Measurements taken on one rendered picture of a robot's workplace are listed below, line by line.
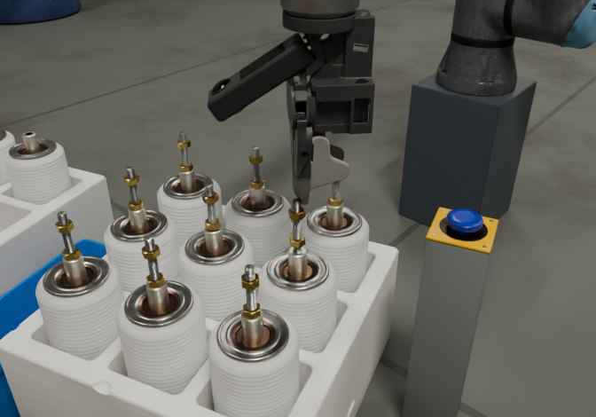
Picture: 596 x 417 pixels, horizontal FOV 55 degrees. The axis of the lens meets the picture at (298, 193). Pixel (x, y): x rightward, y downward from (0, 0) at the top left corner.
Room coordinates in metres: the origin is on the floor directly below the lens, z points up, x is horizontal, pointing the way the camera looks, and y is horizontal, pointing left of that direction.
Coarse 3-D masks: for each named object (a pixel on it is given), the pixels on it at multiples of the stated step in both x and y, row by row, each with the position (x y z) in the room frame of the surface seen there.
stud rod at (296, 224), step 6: (294, 204) 0.54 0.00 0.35; (300, 204) 0.54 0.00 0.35; (294, 210) 0.54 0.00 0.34; (300, 210) 0.54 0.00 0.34; (294, 222) 0.54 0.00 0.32; (300, 222) 0.54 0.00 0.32; (294, 228) 0.54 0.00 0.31; (300, 228) 0.54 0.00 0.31; (294, 234) 0.54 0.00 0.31; (300, 234) 0.54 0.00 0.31; (294, 252) 0.54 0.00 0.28; (300, 252) 0.54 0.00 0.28
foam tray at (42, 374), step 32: (224, 224) 0.78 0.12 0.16; (384, 256) 0.67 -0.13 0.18; (256, 288) 0.63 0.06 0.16; (384, 288) 0.63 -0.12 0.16; (32, 320) 0.54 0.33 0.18; (352, 320) 0.54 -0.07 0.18; (384, 320) 0.64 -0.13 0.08; (0, 352) 0.49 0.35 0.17; (32, 352) 0.48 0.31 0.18; (64, 352) 0.48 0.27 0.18; (352, 352) 0.50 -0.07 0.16; (32, 384) 0.48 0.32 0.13; (64, 384) 0.45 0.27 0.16; (96, 384) 0.44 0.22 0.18; (128, 384) 0.44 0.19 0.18; (192, 384) 0.44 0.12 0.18; (320, 384) 0.44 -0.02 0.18; (352, 384) 0.51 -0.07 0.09; (32, 416) 0.48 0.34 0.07; (64, 416) 0.46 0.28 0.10; (96, 416) 0.44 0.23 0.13; (128, 416) 0.42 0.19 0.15; (160, 416) 0.40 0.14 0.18; (192, 416) 0.39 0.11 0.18; (224, 416) 0.39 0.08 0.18; (288, 416) 0.39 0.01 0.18; (320, 416) 0.41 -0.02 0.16; (352, 416) 0.52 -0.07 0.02
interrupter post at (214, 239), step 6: (204, 228) 0.59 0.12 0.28; (210, 234) 0.58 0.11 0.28; (216, 234) 0.58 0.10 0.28; (222, 234) 0.59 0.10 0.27; (210, 240) 0.58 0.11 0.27; (216, 240) 0.58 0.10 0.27; (222, 240) 0.59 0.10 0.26; (210, 246) 0.58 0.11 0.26; (216, 246) 0.58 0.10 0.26; (222, 246) 0.59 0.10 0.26
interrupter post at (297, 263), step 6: (288, 252) 0.54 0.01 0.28; (306, 252) 0.54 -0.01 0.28; (288, 258) 0.54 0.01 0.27; (294, 258) 0.53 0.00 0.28; (300, 258) 0.53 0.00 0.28; (306, 258) 0.54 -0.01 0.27; (288, 264) 0.54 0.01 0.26; (294, 264) 0.53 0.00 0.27; (300, 264) 0.53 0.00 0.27; (306, 264) 0.54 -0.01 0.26; (294, 270) 0.53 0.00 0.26; (300, 270) 0.53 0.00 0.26; (306, 270) 0.54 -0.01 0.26; (294, 276) 0.53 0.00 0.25; (300, 276) 0.53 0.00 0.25
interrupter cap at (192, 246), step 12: (192, 240) 0.60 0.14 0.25; (204, 240) 0.61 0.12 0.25; (228, 240) 0.61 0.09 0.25; (240, 240) 0.60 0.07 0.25; (192, 252) 0.58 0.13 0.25; (204, 252) 0.58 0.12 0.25; (216, 252) 0.58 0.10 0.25; (228, 252) 0.58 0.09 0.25; (240, 252) 0.58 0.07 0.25; (204, 264) 0.56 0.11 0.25; (216, 264) 0.56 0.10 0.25
